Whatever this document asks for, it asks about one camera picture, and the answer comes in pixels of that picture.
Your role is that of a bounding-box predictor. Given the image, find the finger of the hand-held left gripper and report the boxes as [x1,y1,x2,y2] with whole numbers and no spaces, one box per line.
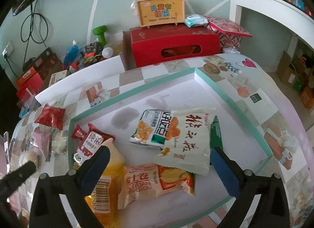
[0,161,37,202]

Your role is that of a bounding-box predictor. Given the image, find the colourful toy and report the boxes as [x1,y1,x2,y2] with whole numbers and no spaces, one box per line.
[70,42,103,71]

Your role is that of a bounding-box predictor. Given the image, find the red patterned tin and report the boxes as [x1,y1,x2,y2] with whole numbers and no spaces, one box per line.
[205,16,253,49]

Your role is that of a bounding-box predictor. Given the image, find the black cable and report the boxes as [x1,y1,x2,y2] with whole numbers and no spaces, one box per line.
[21,0,49,46]

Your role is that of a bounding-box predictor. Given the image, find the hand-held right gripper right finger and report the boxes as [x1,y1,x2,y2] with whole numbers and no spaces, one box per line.
[210,147,291,228]

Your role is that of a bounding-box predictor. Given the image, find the yellow wooden box with handle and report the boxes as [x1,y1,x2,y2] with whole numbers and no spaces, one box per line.
[134,0,185,27]

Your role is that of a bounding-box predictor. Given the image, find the clear plastic bag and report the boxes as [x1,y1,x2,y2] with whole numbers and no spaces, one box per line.
[17,93,41,118]

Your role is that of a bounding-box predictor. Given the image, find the orange bread roll packet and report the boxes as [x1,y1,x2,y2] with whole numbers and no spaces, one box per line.
[118,164,196,210]

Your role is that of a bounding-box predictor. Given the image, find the white desk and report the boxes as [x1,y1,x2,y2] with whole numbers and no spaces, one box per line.
[229,0,314,71]

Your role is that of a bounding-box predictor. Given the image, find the green dumbbell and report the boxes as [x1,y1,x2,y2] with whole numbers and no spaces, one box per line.
[92,26,111,44]

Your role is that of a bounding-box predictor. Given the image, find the white green cracker packet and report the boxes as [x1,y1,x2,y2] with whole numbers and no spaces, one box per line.
[129,109,179,150]

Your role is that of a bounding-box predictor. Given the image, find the white box with teal rim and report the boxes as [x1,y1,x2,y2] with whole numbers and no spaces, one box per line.
[68,67,273,228]

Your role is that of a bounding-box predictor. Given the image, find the red and white snack packet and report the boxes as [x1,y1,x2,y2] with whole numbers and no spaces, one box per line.
[71,123,116,163]

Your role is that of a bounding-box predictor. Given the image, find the cream printed box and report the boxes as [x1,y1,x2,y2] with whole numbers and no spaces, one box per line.
[48,70,70,87]

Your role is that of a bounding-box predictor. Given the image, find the wet wipes pack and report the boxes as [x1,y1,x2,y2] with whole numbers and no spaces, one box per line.
[184,14,208,28]

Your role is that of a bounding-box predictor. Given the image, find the round bun packet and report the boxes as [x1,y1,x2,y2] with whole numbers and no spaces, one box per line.
[18,151,41,170]

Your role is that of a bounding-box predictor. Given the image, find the yellow packet with barcode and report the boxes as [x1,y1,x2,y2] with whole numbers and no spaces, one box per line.
[85,138,125,228]

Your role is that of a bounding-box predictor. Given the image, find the dark brown box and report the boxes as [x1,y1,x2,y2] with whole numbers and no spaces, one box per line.
[33,48,62,79]

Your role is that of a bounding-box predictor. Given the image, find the white wall socket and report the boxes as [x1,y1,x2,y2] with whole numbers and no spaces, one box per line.
[2,42,14,58]

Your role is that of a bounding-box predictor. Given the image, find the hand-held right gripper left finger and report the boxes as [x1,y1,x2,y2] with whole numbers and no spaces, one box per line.
[29,146,111,228]

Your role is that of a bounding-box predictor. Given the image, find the green bag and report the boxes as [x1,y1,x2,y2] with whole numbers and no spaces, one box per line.
[293,76,305,92]

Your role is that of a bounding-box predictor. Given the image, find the pale small snack packet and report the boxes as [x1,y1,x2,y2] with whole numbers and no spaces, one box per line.
[50,130,69,155]

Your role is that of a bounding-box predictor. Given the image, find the white bottle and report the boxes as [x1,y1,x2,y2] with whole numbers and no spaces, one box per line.
[102,47,114,59]

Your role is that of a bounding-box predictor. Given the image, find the blue bottle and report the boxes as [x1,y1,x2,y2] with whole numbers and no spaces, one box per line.
[63,40,80,69]

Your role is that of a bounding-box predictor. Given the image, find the red foil snack packet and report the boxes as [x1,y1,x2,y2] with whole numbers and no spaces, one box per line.
[34,104,67,130]

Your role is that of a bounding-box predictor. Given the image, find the orange cardboard box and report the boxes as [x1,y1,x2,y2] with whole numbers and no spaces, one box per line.
[300,88,314,109]

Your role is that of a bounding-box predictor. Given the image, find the white board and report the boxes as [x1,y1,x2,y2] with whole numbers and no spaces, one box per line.
[35,55,123,106]

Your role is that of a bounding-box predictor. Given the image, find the clear plastic holder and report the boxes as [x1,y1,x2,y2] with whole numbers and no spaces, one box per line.
[2,132,12,170]

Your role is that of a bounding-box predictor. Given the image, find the pink snack packet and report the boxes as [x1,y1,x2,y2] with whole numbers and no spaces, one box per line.
[32,129,53,157]

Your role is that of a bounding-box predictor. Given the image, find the brown cardboard box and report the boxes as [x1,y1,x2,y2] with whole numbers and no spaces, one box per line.
[276,50,295,88]

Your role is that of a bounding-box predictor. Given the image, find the red cardboard box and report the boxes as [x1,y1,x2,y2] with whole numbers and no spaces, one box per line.
[122,25,220,70]

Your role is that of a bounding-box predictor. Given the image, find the pale snack packet red characters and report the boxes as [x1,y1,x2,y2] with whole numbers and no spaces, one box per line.
[154,107,216,176]

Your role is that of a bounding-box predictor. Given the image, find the green snack packet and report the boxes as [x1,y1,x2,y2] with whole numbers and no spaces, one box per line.
[210,116,224,150]

